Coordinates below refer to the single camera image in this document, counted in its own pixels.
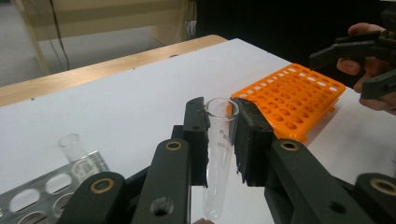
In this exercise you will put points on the beige wooden furniture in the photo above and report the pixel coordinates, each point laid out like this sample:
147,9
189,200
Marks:
109,18

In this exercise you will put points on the white table board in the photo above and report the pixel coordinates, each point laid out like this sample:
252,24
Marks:
124,93

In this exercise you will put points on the orange plastic test tube rack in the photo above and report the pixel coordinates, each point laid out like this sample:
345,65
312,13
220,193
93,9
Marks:
292,93

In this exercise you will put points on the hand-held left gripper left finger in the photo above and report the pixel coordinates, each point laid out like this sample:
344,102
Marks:
196,140

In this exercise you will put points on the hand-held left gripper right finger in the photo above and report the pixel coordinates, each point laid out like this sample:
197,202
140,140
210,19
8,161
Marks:
252,146

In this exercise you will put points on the silver metal test tube rack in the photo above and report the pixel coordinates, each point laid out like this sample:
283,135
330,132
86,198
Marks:
42,189

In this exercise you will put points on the dark curtain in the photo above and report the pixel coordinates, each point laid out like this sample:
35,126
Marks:
280,25

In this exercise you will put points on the clear glass test tube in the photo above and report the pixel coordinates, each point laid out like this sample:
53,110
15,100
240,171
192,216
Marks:
219,174
70,149

